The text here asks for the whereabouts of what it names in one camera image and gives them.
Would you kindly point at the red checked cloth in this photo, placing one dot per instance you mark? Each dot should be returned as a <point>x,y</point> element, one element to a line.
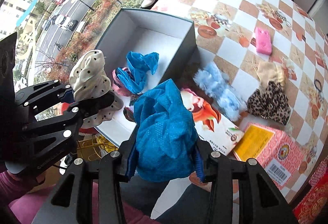
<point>320,174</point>

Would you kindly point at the person's left forearm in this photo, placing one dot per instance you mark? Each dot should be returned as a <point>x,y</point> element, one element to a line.
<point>15,183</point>

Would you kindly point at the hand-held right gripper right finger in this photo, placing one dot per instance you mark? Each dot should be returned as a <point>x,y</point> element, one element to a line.
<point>199,166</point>

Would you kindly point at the checkered printed tablecloth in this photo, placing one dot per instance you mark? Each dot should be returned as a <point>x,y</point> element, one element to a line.
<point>230,8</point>

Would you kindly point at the orange white tissue pack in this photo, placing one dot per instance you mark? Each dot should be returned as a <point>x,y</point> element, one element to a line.
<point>220,131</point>

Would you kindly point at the blue shoe cover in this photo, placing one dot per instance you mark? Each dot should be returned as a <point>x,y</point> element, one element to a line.
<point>164,131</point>
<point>139,65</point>

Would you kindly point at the red gold patterned cushion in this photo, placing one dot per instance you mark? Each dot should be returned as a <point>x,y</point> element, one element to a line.
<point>315,203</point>

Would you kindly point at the white polka dot scrunchie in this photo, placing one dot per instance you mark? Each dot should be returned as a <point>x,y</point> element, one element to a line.
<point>89,78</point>

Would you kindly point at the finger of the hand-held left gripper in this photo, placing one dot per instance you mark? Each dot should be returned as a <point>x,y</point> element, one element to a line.
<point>87,107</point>
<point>66,93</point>

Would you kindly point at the pink sponge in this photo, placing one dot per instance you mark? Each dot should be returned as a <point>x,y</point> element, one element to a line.
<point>263,40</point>

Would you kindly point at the pink black knit sock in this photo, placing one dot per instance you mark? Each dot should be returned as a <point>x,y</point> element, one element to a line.
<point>120,89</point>

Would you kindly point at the beige sock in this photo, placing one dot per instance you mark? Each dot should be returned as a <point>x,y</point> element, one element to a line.
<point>270,71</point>

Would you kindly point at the white grey cardboard box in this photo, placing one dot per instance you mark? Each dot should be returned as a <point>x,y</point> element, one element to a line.
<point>158,42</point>

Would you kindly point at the person's jeans legs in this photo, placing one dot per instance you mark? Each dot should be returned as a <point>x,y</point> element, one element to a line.
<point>179,201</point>

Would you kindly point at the parked white car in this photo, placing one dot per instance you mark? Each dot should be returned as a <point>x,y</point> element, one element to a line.
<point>65,22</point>

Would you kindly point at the fluffy light blue slipper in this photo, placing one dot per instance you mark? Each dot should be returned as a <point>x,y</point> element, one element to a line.
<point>220,93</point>

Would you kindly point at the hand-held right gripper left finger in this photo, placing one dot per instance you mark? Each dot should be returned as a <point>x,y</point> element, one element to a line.
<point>129,165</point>

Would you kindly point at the pink patterned carton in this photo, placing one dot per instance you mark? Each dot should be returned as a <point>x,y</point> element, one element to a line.
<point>284,144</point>

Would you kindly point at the person's maroon sweater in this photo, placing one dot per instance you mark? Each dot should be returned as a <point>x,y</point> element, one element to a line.
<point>23,204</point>

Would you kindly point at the dark striped knit sock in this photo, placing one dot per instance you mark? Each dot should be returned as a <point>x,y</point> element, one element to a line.
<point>129,112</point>

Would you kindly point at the leopard print scrunchie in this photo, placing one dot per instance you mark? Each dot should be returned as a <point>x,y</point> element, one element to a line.
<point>269,103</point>

